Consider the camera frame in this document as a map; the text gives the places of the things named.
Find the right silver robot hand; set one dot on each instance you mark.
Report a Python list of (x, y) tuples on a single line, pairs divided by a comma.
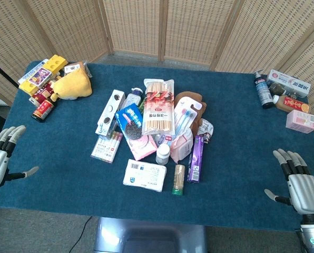
[(302, 192)]

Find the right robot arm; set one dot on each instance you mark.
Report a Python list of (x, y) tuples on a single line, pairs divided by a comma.
[(313, 234)]

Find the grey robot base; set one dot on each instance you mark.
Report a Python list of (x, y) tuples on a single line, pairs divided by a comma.
[(149, 237)]

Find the dark soy sauce bottle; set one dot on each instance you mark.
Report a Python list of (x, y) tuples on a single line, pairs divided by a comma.
[(43, 110)]

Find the orange label drink bottle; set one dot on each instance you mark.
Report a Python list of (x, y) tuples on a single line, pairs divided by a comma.
[(291, 104)]

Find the dark blue pump bottle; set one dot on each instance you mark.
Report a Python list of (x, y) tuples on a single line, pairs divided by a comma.
[(262, 91)]

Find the white pill bottle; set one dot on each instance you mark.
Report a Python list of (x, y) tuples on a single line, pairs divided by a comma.
[(162, 154)]

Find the white wet wipes pack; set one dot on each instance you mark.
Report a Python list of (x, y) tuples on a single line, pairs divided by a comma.
[(145, 175)]

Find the pink small box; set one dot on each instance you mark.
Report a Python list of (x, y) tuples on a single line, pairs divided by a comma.
[(301, 121)]

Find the red snack packet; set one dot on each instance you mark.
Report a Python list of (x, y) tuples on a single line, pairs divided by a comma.
[(42, 94)]

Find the purple card box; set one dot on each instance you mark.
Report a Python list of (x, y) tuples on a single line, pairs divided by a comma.
[(40, 76)]

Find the white blue long box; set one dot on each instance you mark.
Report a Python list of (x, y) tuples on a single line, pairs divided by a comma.
[(30, 71)]

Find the yellow cheese-shaped box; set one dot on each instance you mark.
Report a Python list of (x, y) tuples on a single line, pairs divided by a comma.
[(45, 73)]

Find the dark round packaged item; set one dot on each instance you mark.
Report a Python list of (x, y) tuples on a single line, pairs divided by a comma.
[(277, 89)]

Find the yellow plush toy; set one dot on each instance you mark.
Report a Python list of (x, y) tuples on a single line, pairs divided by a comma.
[(72, 85)]

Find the highlighter marker pack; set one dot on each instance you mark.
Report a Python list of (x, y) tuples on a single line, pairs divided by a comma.
[(106, 147)]

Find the white toothpaste box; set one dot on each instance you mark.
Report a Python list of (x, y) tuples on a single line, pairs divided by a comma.
[(288, 83)]

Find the purple toothpaste box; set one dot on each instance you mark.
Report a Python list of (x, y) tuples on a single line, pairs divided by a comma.
[(196, 159)]

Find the silver snack wrapper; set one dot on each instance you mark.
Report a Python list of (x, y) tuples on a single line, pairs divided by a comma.
[(205, 130)]

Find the white oreo cookie box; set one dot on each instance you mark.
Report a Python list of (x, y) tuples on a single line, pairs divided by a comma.
[(110, 113)]

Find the brown packaged snack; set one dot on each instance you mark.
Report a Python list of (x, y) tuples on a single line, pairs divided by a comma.
[(78, 68)]

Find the pink wet wipes pack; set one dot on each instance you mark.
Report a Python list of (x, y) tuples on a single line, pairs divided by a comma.
[(182, 145)]

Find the brown plush toy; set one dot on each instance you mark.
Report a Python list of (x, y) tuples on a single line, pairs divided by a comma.
[(196, 105)]

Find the blue oreo cookie pack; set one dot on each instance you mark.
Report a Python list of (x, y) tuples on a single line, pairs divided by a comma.
[(130, 121)]

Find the toothbrush blister pack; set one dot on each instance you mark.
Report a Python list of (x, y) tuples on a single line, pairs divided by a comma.
[(185, 113)]

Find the pink round-print box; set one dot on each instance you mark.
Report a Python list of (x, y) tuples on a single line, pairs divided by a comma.
[(142, 147)]

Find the small blue-white packet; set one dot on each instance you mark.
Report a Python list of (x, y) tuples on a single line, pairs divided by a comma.
[(163, 139)]

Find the blue table mat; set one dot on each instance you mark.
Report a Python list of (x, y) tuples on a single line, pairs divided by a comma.
[(151, 200)]

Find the disposable chopsticks pack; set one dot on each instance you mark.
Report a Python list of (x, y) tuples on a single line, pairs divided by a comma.
[(158, 108)]

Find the bamboo folding screen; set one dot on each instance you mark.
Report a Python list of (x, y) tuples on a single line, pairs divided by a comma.
[(157, 29)]

